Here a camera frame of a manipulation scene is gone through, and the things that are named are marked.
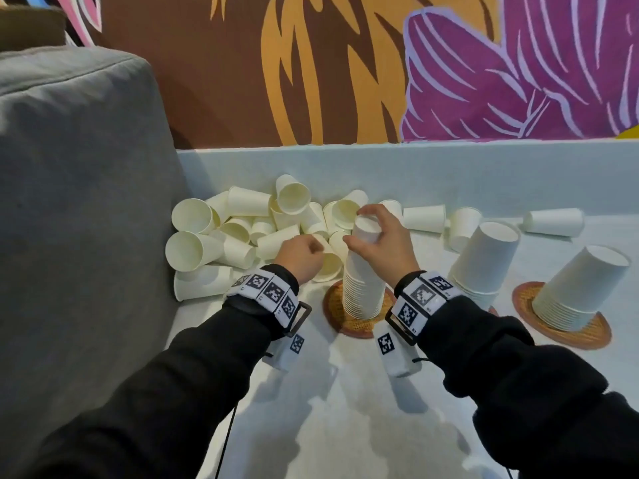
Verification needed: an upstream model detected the brown cushion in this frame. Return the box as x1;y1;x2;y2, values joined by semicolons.
0;5;69;51

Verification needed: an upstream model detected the nested stack of paper cups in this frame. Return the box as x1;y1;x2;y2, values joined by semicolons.
341;216;388;321
447;222;522;311
531;245;632;333

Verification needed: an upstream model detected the person's left forearm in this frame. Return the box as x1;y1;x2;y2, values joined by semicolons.
25;263;300;479

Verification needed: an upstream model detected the person's right hand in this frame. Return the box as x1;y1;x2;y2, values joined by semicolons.
343;203;421;290

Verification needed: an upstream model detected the person's right forearm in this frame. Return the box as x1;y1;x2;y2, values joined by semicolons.
394;270;639;479

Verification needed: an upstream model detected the grey sofa cushion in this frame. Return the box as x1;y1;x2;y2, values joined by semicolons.
0;44;188;479

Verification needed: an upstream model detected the pile of paper cups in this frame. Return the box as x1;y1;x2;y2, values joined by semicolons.
164;174;484;303

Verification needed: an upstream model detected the white marker wristband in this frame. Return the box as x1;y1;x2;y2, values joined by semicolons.
384;271;463;347
225;267;313;339

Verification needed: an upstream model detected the single white paper cup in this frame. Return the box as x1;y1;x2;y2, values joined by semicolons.
523;208;585;239

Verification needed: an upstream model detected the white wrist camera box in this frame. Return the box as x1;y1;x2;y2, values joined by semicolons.
373;321;423;379
262;333;306;373

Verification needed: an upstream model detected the person's left hand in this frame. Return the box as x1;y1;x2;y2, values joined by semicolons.
273;234;325;285

